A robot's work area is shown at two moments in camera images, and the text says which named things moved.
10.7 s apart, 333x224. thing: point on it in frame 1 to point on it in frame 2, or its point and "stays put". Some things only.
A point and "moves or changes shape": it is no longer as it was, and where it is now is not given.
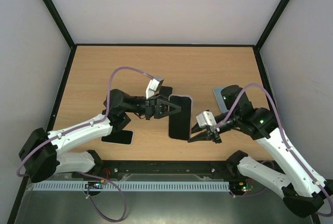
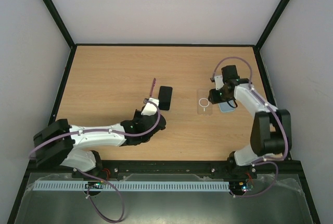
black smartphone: (180, 123) moves or changes shape
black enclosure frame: (53, 12) stays put
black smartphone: (165, 91) stays put
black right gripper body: (215, 133) to (214, 96)
